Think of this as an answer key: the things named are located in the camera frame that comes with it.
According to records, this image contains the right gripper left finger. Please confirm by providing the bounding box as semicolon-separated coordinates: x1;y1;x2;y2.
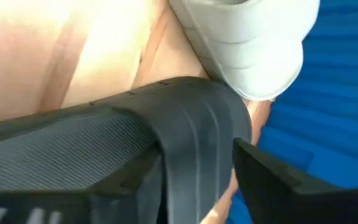
0;147;163;224

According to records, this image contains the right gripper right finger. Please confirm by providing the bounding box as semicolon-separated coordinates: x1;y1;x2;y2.
232;138;358;224

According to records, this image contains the black rubber slide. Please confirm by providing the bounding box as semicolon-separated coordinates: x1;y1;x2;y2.
0;76;254;224

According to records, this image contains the blue plastic bin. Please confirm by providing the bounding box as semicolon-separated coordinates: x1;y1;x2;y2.
225;0;358;224

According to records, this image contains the grey rubber slide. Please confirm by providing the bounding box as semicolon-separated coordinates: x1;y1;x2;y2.
168;0;322;102

